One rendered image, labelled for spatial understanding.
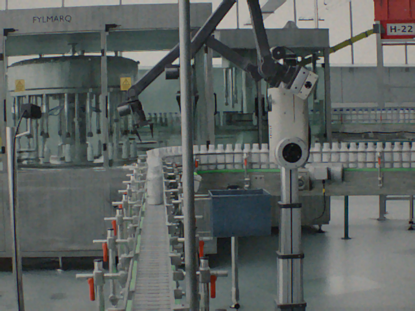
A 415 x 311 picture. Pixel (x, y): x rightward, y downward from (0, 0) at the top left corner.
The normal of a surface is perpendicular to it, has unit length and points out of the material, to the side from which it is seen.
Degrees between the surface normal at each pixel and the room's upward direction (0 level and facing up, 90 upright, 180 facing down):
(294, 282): 90
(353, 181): 90
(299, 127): 101
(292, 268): 90
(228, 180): 90
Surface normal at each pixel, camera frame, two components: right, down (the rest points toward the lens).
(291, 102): 0.06, 0.05
